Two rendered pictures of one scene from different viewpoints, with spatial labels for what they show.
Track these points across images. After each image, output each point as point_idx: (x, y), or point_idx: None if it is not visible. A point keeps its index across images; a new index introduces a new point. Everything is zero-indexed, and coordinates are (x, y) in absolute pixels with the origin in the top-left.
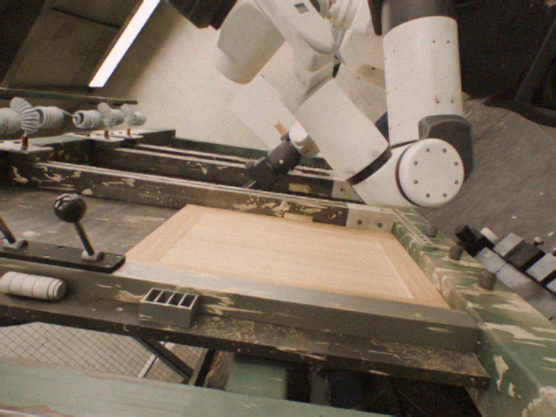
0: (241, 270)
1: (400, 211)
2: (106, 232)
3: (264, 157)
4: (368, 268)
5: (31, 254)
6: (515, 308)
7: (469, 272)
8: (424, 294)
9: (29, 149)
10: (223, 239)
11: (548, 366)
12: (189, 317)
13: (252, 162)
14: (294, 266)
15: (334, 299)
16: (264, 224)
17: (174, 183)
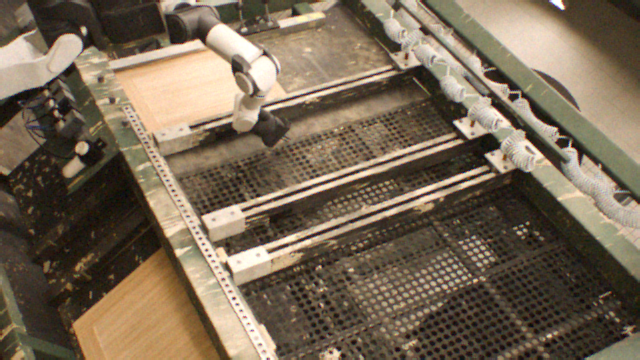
0: (206, 63)
1: (151, 168)
2: (288, 65)
3: (275, 119)
4: (156, 92)
5: (259, 24)
6: (92, 73)
7: (106, 92)
8: (127, 83)
9: (396, 57)
10: (234, 79)
11: (91, 50)
12: None
13: (283, 120)
14: (189, 76)
15: (160, 53)
16: (232, 106)
17: (304, 89)
